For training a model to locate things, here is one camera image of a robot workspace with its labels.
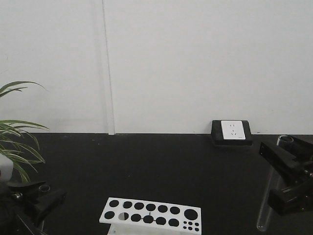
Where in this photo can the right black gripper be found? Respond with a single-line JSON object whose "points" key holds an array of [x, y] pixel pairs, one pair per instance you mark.
{"points": [[294, 156]]}

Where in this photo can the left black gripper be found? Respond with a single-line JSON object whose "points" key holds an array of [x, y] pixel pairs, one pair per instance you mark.
{"points": [[12, 219]]}

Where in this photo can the tall clear test tube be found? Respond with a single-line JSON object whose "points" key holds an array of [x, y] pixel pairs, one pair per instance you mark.
{"points": [[265, 212]]}

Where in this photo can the short clear test tube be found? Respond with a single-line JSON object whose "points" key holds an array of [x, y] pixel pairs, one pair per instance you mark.
{"points": [[44, 189]]}

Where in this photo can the green potted plant leaves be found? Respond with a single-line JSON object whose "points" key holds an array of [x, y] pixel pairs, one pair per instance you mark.
{"points": [[20, 153]]}

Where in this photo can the white test tube rack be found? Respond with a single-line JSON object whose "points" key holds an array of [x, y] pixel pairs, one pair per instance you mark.
{"points": [[140, 217]]}

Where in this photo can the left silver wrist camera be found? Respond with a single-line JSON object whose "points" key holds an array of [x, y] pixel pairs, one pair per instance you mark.
{"points": [[6, 168]]}

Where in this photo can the white wall socket black base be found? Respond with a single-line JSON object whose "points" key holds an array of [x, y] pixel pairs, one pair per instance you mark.
{"points": [[231, 133]]}

